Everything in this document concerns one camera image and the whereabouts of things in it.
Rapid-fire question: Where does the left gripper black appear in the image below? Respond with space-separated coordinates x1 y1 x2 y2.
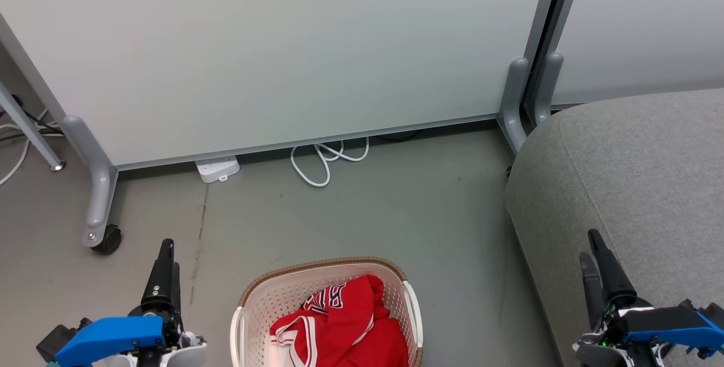
129 238 208 367

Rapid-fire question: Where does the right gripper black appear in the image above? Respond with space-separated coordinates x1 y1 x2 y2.
573 229 675 367

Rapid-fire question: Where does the red jersey garment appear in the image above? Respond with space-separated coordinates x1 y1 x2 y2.
269 274 409 367

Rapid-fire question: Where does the grey fabric sofa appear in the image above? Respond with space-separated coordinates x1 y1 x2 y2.
505 88 724 367

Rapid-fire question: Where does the black caster wheel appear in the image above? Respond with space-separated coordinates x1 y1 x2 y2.
91 224 123 256

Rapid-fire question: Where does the white perforated laundry basket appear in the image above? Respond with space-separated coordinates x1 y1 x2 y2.
230 257 424 367

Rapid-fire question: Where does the grey partition leg with caster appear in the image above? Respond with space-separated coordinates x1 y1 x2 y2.
61 115 119 249

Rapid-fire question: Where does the white power strip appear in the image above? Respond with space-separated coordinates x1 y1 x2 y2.
195 155 241 184

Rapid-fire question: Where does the grey metal table leg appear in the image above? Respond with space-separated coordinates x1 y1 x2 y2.
0 81 66 173

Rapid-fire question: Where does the narrow white partition panel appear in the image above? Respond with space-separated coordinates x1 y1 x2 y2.
543 0 724 109

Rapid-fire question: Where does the large white partition panel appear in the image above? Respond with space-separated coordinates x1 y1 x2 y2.
0 0 566 171

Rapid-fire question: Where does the white looped power cable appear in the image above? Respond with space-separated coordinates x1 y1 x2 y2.
290 136 370 188

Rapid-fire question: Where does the white floor cable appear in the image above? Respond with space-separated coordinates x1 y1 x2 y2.
0 108 64 187

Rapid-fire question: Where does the black floor cable bundle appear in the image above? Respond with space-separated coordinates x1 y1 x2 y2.
0 94 64 143

